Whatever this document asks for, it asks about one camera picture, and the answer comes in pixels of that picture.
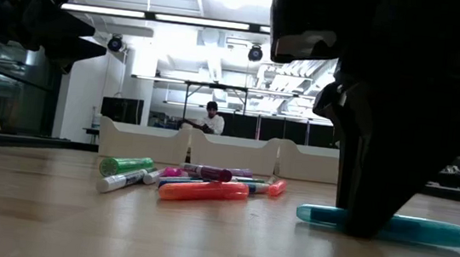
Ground teal slim highlighter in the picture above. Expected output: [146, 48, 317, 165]
[294, 203, 460, 250]

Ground orange slim highlighter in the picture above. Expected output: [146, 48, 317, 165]
[267, 177, 289, 198]
[157, 174, 250, 210]

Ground purple highlighter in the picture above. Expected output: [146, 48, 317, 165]
[227, 166, 255, 180]

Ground green highlighter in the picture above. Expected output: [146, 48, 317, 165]
[97, 151, 157, 183]

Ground green-capped white marker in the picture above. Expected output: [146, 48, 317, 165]
[142, 164, 271, 198]

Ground magenta-capped white marker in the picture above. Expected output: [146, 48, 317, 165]
[178, 162, 234, 186]

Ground blue-capped white marker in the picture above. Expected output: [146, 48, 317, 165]
[156, 171, 272, 201]

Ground black ceiling spotlight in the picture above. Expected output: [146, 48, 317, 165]
[247, 43, 265, 64]
[106, 32, 125, 54]

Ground white plastic bin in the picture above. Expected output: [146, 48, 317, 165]
[186, 128, 281, 178]
[96, 115, 193, 167]
[273, 138, 343, 186]

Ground black metal rack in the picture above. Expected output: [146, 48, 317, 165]
[127, 73, 337, 148]

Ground person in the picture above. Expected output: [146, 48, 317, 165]
[176, 97, 228, 136]

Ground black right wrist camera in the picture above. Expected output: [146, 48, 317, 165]
[264, 0, 350, 71]

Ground black partition wall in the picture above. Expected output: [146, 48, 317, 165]
[216, 111, 341, 149]

